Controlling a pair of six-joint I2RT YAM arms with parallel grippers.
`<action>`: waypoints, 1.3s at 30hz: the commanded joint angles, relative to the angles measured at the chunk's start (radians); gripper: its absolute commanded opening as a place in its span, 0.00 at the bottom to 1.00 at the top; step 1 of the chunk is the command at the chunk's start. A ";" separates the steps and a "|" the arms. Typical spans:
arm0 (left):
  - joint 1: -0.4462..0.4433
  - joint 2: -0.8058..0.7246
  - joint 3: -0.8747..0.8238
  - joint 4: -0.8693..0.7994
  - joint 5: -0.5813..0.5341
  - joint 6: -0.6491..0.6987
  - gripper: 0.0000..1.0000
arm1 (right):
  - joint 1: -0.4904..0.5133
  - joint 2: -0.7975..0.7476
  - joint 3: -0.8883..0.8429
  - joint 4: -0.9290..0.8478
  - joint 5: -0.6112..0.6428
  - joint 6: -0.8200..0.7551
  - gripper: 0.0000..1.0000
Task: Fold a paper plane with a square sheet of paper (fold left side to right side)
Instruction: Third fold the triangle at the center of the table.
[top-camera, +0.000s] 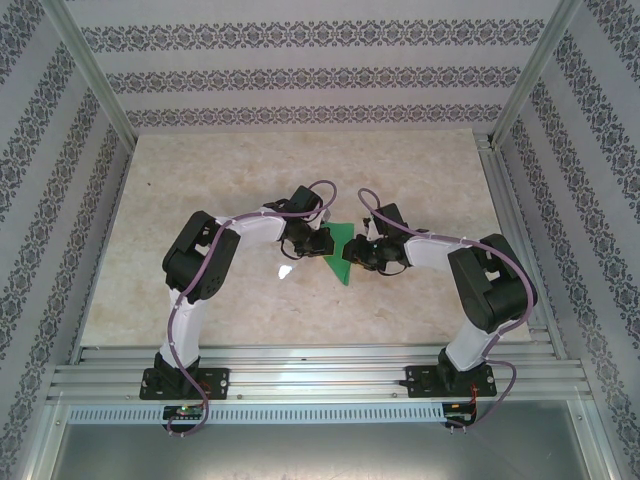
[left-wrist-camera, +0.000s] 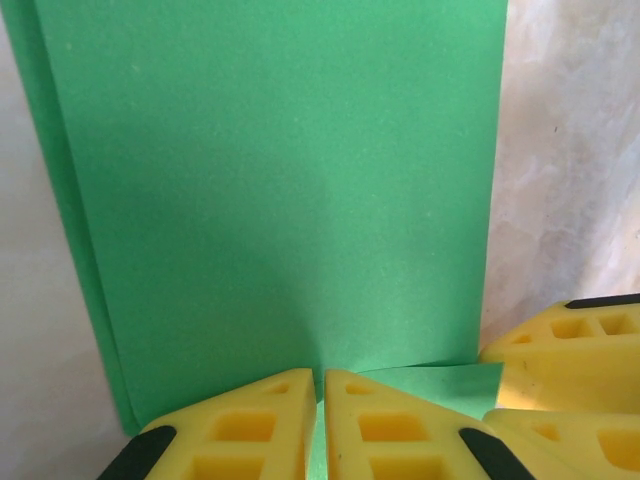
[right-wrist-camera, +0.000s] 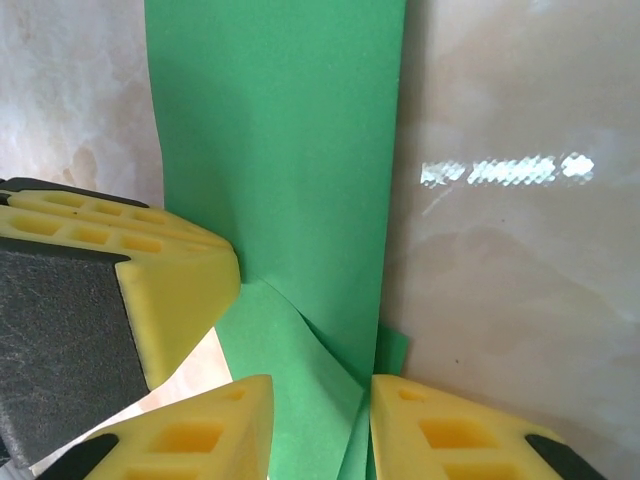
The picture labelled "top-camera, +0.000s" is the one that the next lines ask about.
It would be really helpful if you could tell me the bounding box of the green cloth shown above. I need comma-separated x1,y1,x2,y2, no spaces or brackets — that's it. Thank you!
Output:
319,221,357,287

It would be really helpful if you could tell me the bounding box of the grey metal sheet panel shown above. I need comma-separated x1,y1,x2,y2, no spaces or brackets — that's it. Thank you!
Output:
47,422,619,480

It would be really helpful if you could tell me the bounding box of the small circuit board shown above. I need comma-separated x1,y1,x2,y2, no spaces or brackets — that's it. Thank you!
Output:
443,402,477,422
163,404,205,421

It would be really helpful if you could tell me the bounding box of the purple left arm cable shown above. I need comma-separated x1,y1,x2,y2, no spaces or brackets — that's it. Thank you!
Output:
167,179,340,439

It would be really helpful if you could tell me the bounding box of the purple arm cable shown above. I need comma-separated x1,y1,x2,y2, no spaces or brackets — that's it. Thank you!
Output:
356,187,541,434
167,179,340,439

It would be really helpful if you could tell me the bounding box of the long aluminium mounting rail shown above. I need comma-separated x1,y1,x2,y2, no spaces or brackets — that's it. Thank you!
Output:
47,343,595,404

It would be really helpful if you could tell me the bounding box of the aluminium side rail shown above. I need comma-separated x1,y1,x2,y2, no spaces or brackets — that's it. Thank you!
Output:
473,130,569,361

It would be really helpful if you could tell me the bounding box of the slotted grey cable duct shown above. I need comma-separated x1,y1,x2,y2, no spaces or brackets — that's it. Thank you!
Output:
67,403,447,424

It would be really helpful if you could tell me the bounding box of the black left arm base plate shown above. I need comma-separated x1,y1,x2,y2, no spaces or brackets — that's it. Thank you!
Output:
139,367,231,401

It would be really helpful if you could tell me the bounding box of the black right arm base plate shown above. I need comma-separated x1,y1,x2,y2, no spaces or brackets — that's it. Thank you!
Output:
405,364,499,400

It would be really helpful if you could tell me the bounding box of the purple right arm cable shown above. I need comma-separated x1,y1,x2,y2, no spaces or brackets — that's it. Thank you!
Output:
356,187,541,434

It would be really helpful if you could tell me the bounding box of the aluminium frame post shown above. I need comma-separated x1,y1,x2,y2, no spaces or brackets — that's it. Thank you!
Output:
488,0,585,150
42,0,139,149

